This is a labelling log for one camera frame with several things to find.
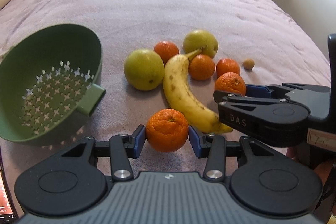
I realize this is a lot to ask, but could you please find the mandarin orange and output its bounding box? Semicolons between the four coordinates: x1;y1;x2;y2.
153;41;179;64
189;54;215;81
216;58;240;78
215;72;247;96

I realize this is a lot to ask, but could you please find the yellow spotted banana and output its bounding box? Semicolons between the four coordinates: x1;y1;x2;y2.
162;49;233;134

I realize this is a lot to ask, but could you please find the green plastic colander bowl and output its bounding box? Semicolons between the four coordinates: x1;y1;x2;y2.
1;24;106;146

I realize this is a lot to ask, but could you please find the green pear back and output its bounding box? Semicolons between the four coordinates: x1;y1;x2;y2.
183;30;219;59

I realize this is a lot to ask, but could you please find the small brown kiwi fruit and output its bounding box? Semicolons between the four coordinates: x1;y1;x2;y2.
243;59;255;71

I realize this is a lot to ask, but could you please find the pink bed blanket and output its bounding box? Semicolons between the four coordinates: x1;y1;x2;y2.
0;0;332;217

